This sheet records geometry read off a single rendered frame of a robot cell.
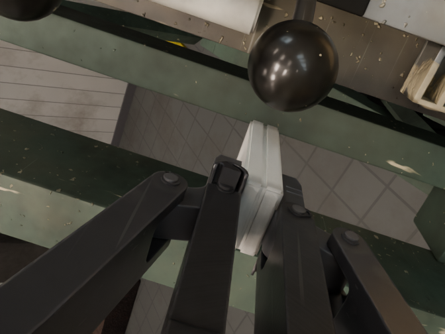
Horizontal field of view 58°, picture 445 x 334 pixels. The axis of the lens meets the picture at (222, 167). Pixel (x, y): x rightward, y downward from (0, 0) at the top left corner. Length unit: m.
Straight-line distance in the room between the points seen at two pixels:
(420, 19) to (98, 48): 0.26
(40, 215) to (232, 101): 0.19
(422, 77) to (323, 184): 1.70
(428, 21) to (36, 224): 0.32
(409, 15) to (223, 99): 0.17
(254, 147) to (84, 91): 3.51
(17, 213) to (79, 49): 0.16
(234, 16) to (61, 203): 0.19
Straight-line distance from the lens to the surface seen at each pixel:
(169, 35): 1.25
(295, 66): 0.16
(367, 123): 0.40
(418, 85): 0.31
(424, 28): 0.29
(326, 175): 1.98
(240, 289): 0.35
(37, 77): 3.53
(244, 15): 0.29
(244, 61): 1.20
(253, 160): 0.16
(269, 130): 0.20
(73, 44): 0.41
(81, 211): 0.34
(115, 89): 3.73
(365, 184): 1.85
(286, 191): 0.16
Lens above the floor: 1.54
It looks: 37 degrees down
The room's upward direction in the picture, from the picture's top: 91 degrees counter-clockwise
